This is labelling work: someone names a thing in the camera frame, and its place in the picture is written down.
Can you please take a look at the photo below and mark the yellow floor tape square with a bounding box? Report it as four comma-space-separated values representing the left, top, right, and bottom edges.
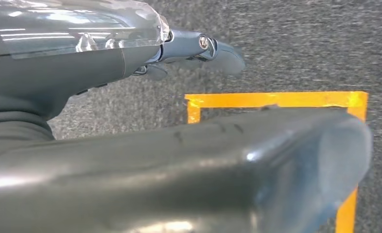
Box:
184, 91, 369, 233

